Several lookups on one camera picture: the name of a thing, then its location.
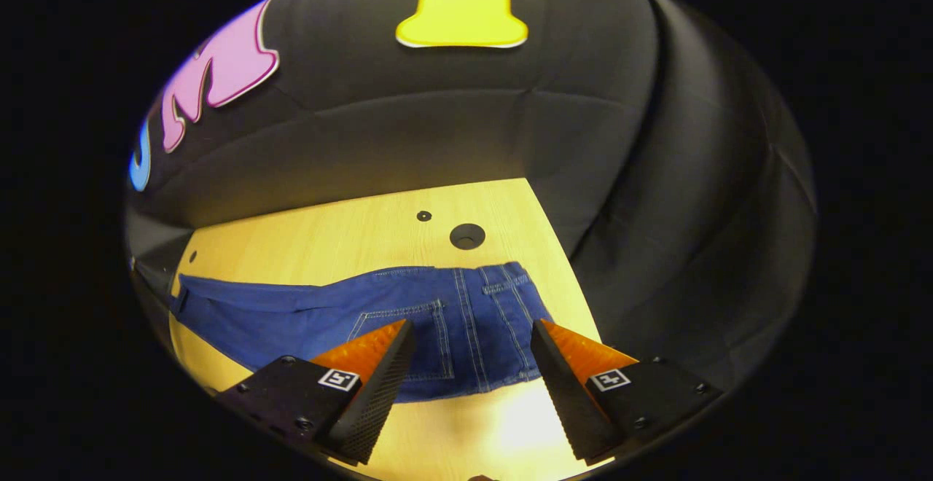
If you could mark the blue denim jeans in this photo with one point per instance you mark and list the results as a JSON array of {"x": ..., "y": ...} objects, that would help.
[{"x": 306, "y": 321}]

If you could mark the black backdrop cloth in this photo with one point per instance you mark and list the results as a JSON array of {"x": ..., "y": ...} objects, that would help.
[{"x": 452, "y": 124}]

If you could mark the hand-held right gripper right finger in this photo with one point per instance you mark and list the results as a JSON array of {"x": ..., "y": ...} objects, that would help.
[{"x": 565, "y": 401}]

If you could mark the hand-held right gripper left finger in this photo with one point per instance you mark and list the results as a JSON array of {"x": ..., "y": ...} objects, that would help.
[{"x": 375, "y": 401}]

